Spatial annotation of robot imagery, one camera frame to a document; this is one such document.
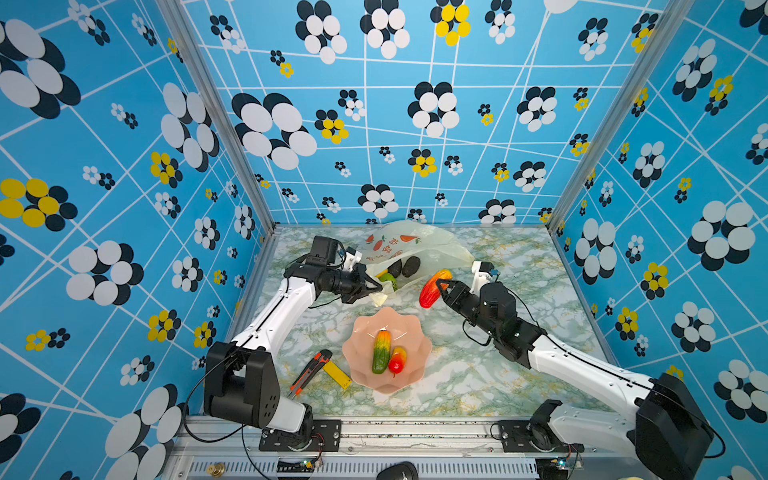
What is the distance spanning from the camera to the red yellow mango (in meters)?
0.83

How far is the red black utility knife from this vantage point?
2.69 ft

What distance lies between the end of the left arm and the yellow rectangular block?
9.0 inches

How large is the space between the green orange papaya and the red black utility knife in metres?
0.14

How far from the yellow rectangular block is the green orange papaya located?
0.26 feet

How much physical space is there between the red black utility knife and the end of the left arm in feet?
0.75

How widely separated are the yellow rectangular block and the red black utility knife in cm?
2

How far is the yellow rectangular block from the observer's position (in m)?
0.82

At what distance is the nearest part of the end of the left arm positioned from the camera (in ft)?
2.32
